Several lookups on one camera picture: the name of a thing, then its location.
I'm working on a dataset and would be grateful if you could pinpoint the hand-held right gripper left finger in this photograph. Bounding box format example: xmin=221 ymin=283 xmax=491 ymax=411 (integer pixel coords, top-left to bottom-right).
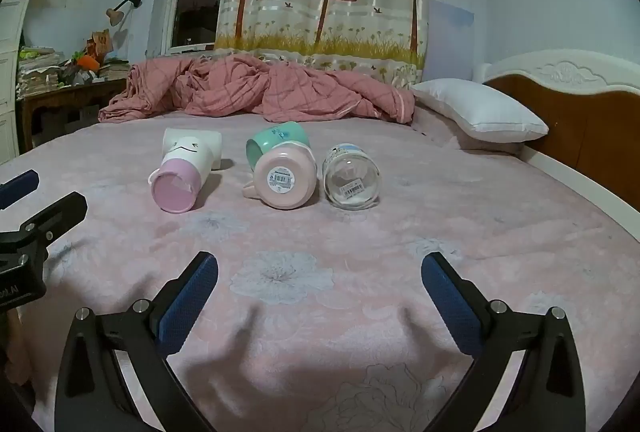
xmin=54 ymin=252 xmax=219 ymax=432

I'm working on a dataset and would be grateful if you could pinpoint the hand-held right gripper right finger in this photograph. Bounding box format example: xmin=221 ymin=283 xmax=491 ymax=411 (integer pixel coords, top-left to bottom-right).
xmin=421 ymin=252 xmax=587 ymax=432

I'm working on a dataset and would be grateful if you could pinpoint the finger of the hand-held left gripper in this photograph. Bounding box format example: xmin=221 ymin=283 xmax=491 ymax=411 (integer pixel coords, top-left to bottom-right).
xmin=0 ymin=192 xmax=89 ymax=263
xmin=0 ymin=169 xmax=40 ymax=209

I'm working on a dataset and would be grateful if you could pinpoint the white and pink face cup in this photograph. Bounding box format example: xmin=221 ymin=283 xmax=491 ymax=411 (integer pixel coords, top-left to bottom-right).
xmin=148 ymin=127 xmax=223 ymax=214

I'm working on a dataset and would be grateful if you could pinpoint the pink cup with handle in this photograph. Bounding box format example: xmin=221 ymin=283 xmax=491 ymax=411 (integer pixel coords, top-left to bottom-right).
xmin=243 ymin=146 xmax=319 ymax=209

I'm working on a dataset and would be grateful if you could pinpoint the clear glass cup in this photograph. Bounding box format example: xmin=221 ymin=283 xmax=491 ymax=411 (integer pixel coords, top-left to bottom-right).
xmin=322 ymin=143 xmax=382 ymax=211

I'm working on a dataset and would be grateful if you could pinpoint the teal cup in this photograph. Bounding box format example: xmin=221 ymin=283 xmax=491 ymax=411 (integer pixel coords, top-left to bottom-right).
xmin=246 ymin=122 xmax=312 ymax=173

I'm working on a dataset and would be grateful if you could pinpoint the wooden desk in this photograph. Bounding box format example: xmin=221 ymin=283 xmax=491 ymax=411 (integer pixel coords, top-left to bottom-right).
xmin=20 ymin=77 xmax=128 ymax=153

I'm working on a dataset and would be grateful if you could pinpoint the stack of papers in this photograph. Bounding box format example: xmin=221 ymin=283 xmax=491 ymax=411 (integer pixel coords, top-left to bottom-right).
xmin=16 ymin=47 xmax=68 ymax=99

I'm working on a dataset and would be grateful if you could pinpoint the white cabinet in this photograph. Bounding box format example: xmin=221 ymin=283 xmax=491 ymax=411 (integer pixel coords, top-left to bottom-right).
xmin=0 ymin=0 xmax=32 ymax=165

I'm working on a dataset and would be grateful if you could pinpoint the brown paper box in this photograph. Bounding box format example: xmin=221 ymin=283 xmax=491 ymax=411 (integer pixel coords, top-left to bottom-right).
xmin=85 ymin=29 xmax=112 ymax=63

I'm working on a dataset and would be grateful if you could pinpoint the white pillow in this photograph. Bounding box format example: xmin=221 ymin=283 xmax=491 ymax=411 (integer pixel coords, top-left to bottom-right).
xmin=410 ymin=79 xmax=550 ymax=144

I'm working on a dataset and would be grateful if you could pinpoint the pink checked quilt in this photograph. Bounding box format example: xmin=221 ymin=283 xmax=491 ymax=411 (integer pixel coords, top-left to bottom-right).
xmin=98 ymin=53 xmax=417 ymax=127

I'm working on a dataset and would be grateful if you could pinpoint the white wooden headboard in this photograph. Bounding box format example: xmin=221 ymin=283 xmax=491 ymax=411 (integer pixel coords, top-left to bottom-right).
xmin=472 ymin=49 xmax=640 ymax=233

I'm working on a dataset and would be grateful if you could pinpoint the wall lamp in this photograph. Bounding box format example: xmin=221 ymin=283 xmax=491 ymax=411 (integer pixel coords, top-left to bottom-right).
xmin=105 ymin=0 xmax=142 ymax=29

